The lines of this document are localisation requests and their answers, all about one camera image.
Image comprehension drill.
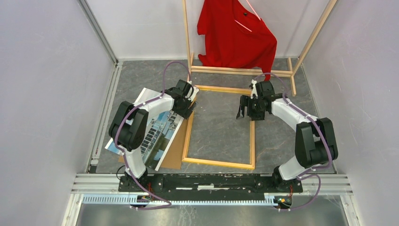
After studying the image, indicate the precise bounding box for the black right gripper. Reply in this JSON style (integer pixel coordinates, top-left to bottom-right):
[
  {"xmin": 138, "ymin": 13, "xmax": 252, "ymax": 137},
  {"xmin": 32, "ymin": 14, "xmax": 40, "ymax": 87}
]
[{"xmin": 236, "ymin": 95, "xmax": 266, "ymax": 121}]

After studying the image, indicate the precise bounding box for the building and sky photo print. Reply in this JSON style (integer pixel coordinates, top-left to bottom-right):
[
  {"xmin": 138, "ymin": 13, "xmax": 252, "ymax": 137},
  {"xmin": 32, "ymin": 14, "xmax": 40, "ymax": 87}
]
[{"xmin": 104, "ymin": 88, "xmax": 188, "ymax": 171}]

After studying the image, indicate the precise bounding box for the clear acrylic sheet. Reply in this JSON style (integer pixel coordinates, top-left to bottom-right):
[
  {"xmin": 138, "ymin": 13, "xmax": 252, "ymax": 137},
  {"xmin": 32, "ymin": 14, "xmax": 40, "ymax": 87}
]
[{"xmin": 186, "ymin": 91, "xmax": 253, "ymax": 169}]

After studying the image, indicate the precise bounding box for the yellow wooden picture frame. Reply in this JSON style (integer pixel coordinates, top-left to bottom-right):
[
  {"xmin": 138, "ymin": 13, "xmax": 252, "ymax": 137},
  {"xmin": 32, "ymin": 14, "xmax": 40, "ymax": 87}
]
[{"xmin": 182, "ymin": 85, "xmax": 255, "ymax": 170}]

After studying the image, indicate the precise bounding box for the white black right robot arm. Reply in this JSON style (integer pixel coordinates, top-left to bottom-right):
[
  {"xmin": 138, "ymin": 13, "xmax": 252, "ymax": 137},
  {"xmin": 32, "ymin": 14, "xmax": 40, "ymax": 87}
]
[{"xmin": 236, "ymin": 80, "xmax": 338, "ymax": 192}]

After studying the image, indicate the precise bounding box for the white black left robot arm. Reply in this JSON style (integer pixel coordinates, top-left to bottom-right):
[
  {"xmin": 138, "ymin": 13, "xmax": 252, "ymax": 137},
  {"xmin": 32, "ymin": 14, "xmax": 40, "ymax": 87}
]
[{"xmin": 108, "ymin": 80, "xmax": 199, "ymax": 192}]

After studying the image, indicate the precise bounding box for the brown cardboard backing board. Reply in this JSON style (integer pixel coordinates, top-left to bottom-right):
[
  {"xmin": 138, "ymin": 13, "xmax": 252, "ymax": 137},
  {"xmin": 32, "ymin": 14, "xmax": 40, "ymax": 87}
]
[{"xmin": 118, "ymin": 117, "xmax": 189, "ymax": 170}]

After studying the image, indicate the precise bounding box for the wooden clothes rack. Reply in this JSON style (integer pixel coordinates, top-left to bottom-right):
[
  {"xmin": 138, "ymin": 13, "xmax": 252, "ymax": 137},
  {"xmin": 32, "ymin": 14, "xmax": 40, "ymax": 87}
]
[{"xmin": 182, "ymin": 0, "xmax": 337, "ymax": 96}]

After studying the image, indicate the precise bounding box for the red t-shirt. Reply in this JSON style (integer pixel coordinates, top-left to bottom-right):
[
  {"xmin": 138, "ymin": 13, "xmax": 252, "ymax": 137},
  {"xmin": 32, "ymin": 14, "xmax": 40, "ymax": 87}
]
[{"xmin": 197, "ymin": 0, "xmax": 277, "ymax": 81}]

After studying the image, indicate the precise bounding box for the pink clothes hanger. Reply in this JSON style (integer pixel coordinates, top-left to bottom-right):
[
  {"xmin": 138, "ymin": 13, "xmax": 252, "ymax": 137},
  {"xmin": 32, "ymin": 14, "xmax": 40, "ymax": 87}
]
[{"xmin": 233, "ymin": 0, "xmax": 261, "ymax": 32}]

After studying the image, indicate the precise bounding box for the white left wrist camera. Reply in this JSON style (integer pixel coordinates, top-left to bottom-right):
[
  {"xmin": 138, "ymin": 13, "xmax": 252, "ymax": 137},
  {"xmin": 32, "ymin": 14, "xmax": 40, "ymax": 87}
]
[{"xmin": 186, "ymin": 81, "xmax": 199, "ymax": 101}]

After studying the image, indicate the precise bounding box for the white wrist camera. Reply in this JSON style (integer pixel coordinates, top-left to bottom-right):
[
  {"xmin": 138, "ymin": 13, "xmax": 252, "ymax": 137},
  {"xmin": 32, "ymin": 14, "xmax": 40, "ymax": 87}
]
[
  {"xmin": 249, "ymin": 79, "xmax": 258, "ymax": 99},
  {"xmin": 186, "ymin": 81, "xmax": 199, "ymax": 101}
]

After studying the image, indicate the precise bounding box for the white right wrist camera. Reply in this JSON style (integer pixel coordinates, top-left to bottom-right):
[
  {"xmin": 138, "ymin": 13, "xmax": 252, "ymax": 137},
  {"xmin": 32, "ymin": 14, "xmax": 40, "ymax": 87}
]
[{"xmin": 249, "ymin": 79, "xmax": 258, "ymax": 99}]

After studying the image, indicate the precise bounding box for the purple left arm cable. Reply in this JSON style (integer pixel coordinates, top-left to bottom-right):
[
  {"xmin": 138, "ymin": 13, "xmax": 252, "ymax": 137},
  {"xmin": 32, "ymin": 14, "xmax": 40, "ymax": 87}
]
[{"xmin": 114, "ymin": 61, "xmax": 192, "ymax": 210}]

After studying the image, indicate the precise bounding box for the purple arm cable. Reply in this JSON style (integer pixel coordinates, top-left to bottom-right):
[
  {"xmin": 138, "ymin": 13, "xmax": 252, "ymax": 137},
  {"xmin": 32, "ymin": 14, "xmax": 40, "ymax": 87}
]
[
  {"xmin": 252, "ymin": 72, "xmax": 334, "ymax": 211},
  {"xmin": 114, "ymin": 61, "xmax": 192, "ymax": 210}
]

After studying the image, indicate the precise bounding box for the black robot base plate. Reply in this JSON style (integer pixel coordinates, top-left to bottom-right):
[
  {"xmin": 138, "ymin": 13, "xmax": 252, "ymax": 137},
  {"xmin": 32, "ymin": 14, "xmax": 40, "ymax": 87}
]
[{"xmin": 118, "ymin": 173, "xmax": 303, "ymax": 201}]

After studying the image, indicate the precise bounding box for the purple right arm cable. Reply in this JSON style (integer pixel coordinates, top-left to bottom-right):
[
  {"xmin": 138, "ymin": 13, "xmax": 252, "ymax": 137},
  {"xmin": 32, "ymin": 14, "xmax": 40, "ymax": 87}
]
[{"xmin": 252, "ymin": 72, "xmax": 334, "ymax": 211}]

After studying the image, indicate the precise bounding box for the aluminium rail frame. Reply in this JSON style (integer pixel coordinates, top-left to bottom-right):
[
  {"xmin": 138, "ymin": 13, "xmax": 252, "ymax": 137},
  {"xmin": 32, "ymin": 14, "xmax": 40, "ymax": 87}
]
[{"xmin": 61, "ymin": 0, "xmax": 364, "ymax": 226}]

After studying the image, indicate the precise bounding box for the grey slotted cable duct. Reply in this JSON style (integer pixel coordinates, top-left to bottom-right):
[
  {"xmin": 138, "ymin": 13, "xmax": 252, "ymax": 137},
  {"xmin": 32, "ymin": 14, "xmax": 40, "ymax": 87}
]
[{"xmin": 82, "ymin": 194, "xmax": 278, "ymax": 207}]

